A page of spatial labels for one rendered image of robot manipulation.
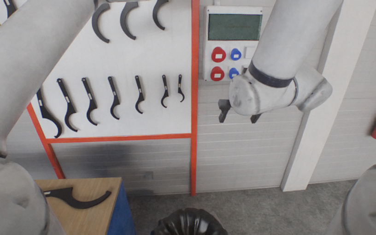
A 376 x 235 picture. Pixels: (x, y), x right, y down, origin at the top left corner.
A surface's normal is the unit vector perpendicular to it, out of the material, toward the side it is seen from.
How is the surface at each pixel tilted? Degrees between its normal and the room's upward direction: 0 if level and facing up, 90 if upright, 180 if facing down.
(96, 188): 0
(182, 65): 90
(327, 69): 90
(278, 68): 105
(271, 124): 90
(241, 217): 0
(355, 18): 90
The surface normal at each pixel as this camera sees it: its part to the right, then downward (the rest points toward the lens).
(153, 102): 0.07, 0.48
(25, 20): 0.29, -0.42
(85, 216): 0.00, -0.88
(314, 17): -0.10, 0.73
